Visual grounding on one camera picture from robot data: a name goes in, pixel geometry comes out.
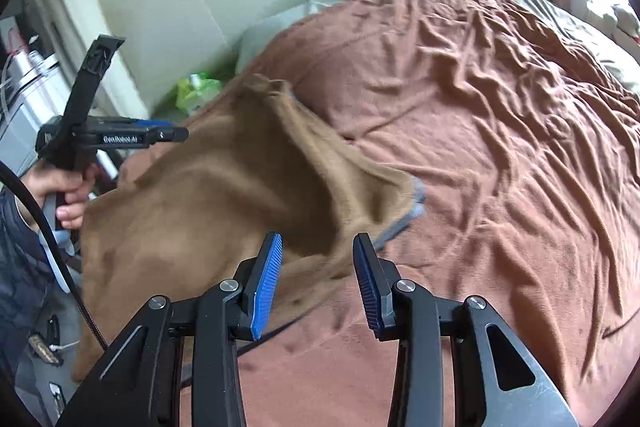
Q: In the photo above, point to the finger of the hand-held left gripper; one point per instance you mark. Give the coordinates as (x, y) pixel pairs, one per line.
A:
(170, 134)

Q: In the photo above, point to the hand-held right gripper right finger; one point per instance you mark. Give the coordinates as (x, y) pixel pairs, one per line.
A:
(370, 292)

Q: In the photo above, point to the pink-brown fleece blanket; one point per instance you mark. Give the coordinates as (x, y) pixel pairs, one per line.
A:
(500, 157)

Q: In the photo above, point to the green tissue packet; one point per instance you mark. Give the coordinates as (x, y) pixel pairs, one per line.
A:
(197, 92)

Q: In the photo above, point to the white pillow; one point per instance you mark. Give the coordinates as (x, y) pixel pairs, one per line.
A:
(260, 42)

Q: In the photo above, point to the person's left hand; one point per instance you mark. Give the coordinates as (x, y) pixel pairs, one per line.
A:
(70, 192)

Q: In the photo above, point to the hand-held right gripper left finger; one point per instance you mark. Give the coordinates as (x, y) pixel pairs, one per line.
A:
(267, 287)

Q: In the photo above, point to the brown t-shirt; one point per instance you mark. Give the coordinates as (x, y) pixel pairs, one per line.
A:
(210, 187)

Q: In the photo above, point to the white bedside shelf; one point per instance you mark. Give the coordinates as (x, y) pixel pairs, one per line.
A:
(25, 107)

